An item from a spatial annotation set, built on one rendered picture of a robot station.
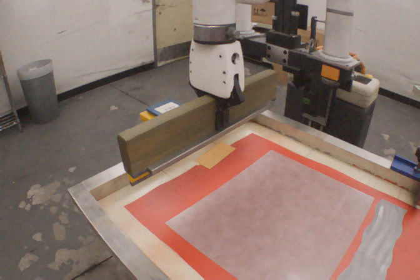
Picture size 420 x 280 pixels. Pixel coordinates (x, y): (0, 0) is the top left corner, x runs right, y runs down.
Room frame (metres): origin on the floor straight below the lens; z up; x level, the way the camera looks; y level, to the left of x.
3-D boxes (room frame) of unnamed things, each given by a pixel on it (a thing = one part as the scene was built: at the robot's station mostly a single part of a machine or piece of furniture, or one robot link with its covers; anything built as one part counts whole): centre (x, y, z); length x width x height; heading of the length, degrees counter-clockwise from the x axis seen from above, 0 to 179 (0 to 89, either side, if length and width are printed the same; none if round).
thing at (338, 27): (0.86, -0.43, 1.21); 0.16 x 0.13 x 0.15; 133
